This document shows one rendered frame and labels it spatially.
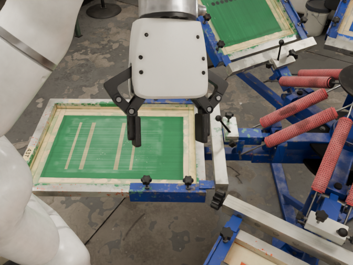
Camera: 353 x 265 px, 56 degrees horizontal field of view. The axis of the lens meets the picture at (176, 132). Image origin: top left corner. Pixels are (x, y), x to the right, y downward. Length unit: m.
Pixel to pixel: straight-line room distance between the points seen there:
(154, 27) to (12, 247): 0.39
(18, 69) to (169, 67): 0.17
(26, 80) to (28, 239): 0.28
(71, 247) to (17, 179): 0.28
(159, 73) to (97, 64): 3.53
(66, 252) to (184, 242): 1.67
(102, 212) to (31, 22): 2.16
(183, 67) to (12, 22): 0.20
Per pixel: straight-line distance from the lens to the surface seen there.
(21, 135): 3.25
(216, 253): 1.19
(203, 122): 0.45
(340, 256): 1.25
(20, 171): 0.49
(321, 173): 1.36
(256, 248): 1.24
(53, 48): 0.43
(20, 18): 0.42
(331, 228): 1.25
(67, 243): 0.73
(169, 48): 0.43
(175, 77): 0.43
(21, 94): 0.44
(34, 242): 0.62
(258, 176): 2.71
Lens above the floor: 2.06
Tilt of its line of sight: 44 degrees down
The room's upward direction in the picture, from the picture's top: straight up
